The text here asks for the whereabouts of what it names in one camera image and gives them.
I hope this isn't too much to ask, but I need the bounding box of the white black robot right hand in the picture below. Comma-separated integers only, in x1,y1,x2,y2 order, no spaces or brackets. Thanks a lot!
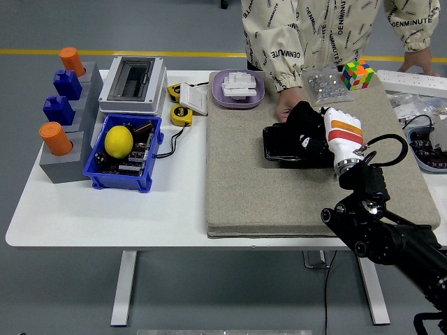
296,106,365,165

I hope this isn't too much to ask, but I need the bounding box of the person's left hand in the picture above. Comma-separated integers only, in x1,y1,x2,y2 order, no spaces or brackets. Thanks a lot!
397,47,440,77

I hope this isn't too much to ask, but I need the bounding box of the person's right hand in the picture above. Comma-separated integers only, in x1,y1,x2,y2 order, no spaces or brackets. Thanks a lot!
274,86,305,123

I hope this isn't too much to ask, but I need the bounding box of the white power strip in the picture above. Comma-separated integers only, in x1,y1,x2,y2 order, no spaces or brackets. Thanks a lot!
376,69,447,98

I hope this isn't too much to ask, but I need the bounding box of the clear bag of metal parts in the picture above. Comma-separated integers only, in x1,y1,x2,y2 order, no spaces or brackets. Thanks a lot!
302,66,354,106

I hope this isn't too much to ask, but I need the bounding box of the clear plastic bags pile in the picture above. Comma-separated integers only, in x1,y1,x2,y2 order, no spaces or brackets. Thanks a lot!
386,89,447,123

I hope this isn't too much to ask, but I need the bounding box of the colourful puzzle cube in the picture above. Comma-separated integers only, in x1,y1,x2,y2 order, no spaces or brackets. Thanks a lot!
340,59,375,91

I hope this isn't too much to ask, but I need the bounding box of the purple tray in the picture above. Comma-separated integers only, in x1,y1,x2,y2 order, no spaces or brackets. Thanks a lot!
211,68,265,110

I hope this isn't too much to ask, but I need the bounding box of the light blue parts tray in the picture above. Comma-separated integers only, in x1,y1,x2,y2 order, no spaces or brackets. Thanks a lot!
406,126,447,174

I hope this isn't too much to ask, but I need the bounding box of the person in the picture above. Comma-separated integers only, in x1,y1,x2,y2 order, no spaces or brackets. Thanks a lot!
240,0,441,92

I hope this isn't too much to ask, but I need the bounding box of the grey-brown mat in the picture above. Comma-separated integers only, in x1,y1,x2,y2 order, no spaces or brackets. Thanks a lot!
205,70,440,239

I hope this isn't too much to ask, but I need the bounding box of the yellow tape measure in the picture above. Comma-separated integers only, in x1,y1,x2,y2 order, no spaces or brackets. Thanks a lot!
166,82,183,103
170,103,193,126

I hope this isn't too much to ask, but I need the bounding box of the grey metal foot plate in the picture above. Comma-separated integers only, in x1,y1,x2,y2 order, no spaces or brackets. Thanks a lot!
302,250,332,269

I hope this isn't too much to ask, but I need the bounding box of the grey white distribution box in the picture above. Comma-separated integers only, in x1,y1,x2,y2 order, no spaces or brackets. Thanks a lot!
98,56,168,116

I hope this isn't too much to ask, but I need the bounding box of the black circuit board with capacitors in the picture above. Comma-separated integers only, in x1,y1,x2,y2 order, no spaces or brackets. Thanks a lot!
93,120,156,175

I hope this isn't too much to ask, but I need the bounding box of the white table leg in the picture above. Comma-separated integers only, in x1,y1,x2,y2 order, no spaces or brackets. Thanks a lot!
110,250,138,327
356,256,390,326

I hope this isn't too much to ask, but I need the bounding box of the yellow lemon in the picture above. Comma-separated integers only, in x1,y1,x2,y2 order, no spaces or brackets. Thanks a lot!
104,125,134,159

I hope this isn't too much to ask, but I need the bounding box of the blue plastic bin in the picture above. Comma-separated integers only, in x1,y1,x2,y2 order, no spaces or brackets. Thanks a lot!
82,113,164,193

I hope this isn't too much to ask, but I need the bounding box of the grey stepped block holder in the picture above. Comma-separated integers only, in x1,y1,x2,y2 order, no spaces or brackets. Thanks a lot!
38,61,105,184

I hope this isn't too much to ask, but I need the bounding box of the orange cylinder peg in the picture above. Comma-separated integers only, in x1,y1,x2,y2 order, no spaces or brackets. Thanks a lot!
38,121,74,156
58,47,87,77

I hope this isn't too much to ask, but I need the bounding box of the blue block peg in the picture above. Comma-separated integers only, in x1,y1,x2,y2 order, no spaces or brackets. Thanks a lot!
52,69,83,101
42,95,76,126

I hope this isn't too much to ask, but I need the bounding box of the stack of white switch parts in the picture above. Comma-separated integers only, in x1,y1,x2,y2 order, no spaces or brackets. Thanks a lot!
221,69,258,101

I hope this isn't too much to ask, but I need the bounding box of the grey metal bracket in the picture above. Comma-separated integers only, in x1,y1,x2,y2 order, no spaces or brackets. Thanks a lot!
428,114,447,151

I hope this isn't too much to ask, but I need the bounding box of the white wall switch plate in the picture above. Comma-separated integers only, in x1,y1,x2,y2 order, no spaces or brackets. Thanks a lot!
179,82,210,116

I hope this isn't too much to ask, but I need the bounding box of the thin black wire pair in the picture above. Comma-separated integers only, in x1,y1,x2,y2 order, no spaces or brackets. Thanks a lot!
153,122,191,160

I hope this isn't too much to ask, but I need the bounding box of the black power cable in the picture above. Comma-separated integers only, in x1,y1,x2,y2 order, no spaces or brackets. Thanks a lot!
323,250,339,335

